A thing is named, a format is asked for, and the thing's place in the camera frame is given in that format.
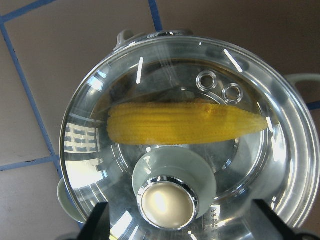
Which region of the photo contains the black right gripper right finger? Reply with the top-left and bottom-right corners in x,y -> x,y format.
251,199 -> 300,240

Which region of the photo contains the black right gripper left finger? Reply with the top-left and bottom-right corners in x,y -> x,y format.
77,202 -> 111,240

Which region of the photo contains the yellow corn cob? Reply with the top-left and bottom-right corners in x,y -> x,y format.
106,102 -> 268,145

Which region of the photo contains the glass pot lid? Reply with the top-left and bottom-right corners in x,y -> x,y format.
59,34 -> 320,240

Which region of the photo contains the pale green electric pot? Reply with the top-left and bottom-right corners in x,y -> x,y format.
56,28 -> 320,230

